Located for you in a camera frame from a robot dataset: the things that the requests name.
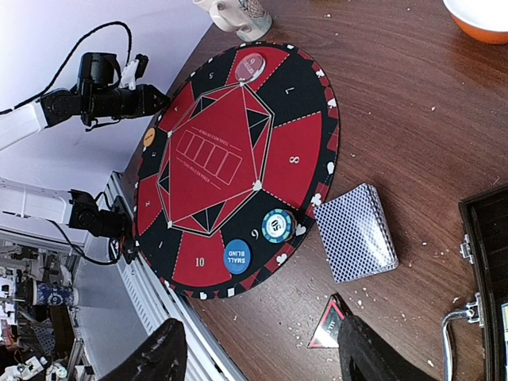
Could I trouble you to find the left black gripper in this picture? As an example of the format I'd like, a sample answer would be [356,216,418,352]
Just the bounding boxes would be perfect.
[77,52,169,127]

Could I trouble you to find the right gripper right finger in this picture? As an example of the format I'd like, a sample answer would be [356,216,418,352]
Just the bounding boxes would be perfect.
[337,315,434,380]

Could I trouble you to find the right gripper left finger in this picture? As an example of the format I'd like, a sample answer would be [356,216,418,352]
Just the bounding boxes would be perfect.
[101,318,187,381]

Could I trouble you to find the orange big blind button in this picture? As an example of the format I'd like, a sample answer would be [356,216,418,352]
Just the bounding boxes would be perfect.
[143,127,156,150]

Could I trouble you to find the blue playing card deck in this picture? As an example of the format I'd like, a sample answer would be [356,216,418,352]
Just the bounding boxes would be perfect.
[314,183,398,283]

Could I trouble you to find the teal poker chip stack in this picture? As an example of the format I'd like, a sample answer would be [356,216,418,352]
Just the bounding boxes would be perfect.
[261,209,296,244]

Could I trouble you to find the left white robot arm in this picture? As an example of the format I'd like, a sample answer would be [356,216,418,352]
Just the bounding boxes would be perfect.
[1,52,168,259]

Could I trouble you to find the red black triangle token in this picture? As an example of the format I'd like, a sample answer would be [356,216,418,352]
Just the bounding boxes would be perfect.
[307,294,345,349]

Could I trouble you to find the blue small blind button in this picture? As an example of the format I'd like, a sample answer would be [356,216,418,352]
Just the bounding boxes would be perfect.
[223,239,252,275]

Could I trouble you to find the clear dealer button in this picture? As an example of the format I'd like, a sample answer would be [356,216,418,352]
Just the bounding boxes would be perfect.
[234,53,266,83]

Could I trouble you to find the round red black poker mat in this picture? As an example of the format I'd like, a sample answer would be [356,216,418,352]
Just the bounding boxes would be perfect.
[133,41,340,300]

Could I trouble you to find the white printed mug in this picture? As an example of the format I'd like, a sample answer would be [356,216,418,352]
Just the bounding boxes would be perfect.
[192,0,272,33]

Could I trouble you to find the black poker chip case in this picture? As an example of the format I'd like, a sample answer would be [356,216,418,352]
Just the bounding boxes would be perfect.
[459,185,507,380]

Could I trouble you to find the orange white bowl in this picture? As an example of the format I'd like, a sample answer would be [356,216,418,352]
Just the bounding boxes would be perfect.
[443,0,507,44]

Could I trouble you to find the aluminium front rail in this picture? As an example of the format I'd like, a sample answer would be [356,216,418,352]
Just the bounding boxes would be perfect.
[71,170,247,381]

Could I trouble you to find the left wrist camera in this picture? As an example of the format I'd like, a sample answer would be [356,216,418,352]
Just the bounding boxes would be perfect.
[119,54,149,90]

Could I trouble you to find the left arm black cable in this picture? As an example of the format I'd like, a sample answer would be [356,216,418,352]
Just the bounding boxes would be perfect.
[0,21,134,116]

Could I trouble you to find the chrome case handle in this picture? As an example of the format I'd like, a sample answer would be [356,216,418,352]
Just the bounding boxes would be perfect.
[441,292,483,380]

